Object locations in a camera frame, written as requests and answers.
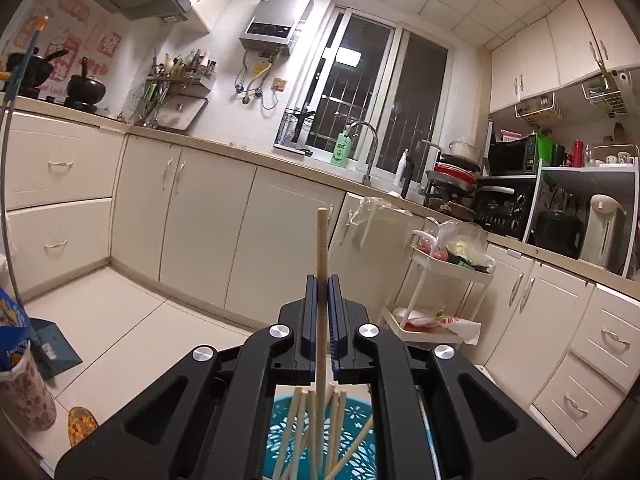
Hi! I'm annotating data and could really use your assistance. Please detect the green dish soap bottle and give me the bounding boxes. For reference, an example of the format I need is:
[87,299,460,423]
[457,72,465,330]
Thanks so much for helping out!
[331,130,353,166]

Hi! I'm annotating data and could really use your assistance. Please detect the kitchen window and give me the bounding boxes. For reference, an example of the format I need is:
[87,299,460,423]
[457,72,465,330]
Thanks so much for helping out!
[295,2,456,196]

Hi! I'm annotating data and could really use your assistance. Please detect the blue tipped mop handle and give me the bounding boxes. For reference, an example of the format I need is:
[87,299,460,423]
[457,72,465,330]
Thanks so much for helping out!
[0,14,51,306]

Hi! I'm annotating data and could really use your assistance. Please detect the water heater hoses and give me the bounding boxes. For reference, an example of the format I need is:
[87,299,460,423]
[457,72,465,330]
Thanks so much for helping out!
[235,52,281,111]

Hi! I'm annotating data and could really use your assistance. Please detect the colourful patterned pad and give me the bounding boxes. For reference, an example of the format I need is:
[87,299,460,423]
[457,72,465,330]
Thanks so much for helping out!
[67,406,99,448]

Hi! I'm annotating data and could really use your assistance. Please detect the black toaster oven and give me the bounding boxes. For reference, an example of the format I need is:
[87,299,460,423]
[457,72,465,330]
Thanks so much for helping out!
[472,177,538,240]

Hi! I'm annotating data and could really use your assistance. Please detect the clear plastic bags of food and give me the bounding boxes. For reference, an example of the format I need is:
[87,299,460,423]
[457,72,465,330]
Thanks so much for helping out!
[417,220,496,273]

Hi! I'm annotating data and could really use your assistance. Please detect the blue shopping bag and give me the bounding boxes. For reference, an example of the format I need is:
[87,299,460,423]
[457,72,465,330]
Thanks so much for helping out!
[0,287,32,373]

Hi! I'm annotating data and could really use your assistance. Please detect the pale cutting board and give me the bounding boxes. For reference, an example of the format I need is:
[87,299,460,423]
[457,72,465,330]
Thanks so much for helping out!
[162,96,209,133]

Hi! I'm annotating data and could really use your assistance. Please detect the black frying pan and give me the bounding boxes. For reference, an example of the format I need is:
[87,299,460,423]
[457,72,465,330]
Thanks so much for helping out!
[5,50,69,96]

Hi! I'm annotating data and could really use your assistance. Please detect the bundle of wooden chopsticks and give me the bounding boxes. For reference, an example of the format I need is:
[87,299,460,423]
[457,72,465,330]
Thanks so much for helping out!
[275,382,373,480]

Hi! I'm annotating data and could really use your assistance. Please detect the single wooden chopstick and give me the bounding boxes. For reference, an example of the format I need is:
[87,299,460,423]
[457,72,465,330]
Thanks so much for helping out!
[311,208,331,480]

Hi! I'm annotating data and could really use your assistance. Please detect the stack of pans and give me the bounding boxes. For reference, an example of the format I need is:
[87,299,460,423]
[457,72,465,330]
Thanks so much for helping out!
[424,140,488,221]

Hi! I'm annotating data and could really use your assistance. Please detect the hanging wire basket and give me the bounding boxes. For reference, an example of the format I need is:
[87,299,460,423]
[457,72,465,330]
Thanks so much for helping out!
[515,94,560,128]
[581,70,632,118]

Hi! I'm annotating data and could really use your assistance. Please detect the clear plastic bag on handle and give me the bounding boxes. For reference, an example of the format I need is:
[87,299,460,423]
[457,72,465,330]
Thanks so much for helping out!
[348,196,413,246]

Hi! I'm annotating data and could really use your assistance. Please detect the white trolley cart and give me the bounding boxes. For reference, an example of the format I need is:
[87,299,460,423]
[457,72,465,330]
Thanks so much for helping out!
[382,230,496,356]

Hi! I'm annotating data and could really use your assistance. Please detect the black wire dish rack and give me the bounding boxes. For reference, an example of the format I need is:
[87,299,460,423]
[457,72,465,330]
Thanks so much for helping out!
[274,107,316,153]

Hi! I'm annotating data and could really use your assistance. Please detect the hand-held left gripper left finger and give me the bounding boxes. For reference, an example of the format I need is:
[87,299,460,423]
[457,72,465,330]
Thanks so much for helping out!
[54,274,319,480]

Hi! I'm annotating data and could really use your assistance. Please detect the red and white plastic bag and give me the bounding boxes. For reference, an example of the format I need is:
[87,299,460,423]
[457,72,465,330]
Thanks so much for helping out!
[392,307,482,346]

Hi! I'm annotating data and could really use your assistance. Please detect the teal perforated plastic basket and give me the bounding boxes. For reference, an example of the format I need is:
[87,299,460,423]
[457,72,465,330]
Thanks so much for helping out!
[264,394,432,480]

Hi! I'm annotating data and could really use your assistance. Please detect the pink wall stickers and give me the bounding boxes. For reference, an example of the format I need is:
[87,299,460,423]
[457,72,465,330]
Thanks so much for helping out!
[15,0,123,81]

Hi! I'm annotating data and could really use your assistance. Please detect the silver wall water heater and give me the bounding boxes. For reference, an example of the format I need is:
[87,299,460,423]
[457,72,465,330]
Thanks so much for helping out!
[239,0,316,57]

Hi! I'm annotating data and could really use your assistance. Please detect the white thermo pot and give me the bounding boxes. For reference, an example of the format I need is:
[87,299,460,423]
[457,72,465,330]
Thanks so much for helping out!
[580,194,626,268]

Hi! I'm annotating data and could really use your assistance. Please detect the white shelf rack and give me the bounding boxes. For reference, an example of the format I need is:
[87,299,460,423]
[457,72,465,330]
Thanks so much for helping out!
[522,145,640,278]

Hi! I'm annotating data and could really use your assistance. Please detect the wall utensil rack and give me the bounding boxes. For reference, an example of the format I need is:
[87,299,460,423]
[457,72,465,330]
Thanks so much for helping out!
[145,49,218,98]

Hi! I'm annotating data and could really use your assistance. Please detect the black microwave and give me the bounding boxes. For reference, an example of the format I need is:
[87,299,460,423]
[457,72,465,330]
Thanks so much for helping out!
[487,133,541,176]

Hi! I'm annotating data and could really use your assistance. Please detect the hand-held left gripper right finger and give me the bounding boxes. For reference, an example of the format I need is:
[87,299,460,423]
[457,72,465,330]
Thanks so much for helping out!
[327,274,586,480]

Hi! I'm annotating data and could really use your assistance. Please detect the black rice cooker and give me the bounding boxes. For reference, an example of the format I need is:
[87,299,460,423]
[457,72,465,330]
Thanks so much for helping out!
[534,210,586,260]

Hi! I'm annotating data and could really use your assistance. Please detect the floral patterned bin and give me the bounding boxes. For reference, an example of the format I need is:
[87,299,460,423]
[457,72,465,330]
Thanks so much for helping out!
[0,355,58,432]

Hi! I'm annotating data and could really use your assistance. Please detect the cream lower kitchen cabinets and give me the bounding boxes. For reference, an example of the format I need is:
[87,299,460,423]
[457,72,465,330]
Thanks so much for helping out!
[0,107,640,436]

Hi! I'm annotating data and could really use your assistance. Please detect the black wok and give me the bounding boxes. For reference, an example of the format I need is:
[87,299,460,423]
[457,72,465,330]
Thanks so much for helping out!
[66,57,107,111]

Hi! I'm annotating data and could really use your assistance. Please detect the chrome sink faucet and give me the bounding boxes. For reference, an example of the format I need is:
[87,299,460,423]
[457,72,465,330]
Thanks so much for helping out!
[347,121,382,183]

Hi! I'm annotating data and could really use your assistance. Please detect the blue dustpan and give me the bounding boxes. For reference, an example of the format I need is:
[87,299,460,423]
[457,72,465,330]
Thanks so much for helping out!
[30,319,83,383]

